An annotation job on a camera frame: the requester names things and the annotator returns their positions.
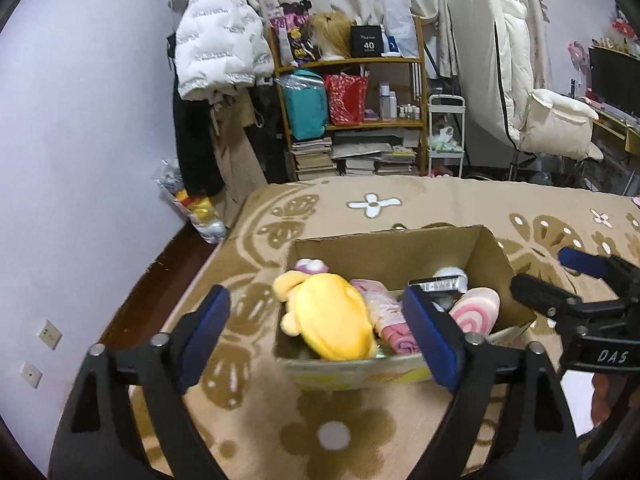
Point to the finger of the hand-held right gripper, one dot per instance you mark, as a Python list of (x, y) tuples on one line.
[(545, 297), (582, 261)]

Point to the black monitor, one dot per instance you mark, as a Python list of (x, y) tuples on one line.
[(615, 80)]

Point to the pink and black printed bag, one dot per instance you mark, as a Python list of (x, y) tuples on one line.
[(292, 40)]

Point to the stack of books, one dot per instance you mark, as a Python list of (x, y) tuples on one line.
[(314, 160)]

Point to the pile of papers and books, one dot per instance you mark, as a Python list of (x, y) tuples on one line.
[(375, 155)]

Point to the wooden shelf rack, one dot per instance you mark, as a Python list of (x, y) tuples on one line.
[(350, 62)]

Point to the clear plastic bag of toys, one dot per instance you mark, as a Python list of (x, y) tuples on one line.
[(195, 210)]

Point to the white utility cart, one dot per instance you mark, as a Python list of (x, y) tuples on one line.
[(445, 135)]

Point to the blonde wig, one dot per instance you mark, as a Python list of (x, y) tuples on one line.
[(330, 35)]

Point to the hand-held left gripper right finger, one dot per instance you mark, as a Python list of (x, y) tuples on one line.
[(432, 340)]

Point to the teal storage bag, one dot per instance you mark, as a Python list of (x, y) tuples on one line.
[(305, 107)]

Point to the black hanging garment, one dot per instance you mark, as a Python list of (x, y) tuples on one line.
[(197, 150)]

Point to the red patterned gift bag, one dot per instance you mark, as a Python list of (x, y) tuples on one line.
[(346, 100)]

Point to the black gift box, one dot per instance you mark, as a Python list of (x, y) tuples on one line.
[(366, 41)]

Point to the pink cloth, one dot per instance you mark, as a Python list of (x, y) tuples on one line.
[(385, 310)]

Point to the pink swirl plush roll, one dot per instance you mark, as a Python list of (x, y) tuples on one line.
[(475, 310)]

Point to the pink desk fan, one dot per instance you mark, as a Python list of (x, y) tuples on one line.
[(577, 60)]

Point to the wooden desk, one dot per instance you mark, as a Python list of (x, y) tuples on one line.
[(612, 130)]

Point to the white padded recliner chair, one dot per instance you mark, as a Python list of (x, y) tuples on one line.
[(520, 60)]

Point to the white fluffy plush toy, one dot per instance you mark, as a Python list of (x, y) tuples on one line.
[(450, 275)]

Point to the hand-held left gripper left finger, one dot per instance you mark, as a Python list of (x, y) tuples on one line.
[(205, 340)]

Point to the cardboard box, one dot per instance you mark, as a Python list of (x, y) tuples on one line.
[(390, 252)]

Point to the beige patterned blanket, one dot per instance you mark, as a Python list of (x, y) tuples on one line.
[(360, 430)]

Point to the beige hanging coat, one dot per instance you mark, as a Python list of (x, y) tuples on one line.
[(240, 160)]

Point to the group of cosmetic bottles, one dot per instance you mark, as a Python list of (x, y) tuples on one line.
[(395, 105)]

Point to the white puffer jacket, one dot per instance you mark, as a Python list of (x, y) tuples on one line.
[(215, 45)]

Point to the black rectangular item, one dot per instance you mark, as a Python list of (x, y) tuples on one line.
[(435, 286)]

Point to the wall socket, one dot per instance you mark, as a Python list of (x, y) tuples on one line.
[(50, 334), (31, 374)]

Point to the yellow plush toy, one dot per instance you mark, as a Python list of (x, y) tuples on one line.
[(330, 315)]

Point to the white plastic bag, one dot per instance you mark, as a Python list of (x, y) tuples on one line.
[(400, 25)]

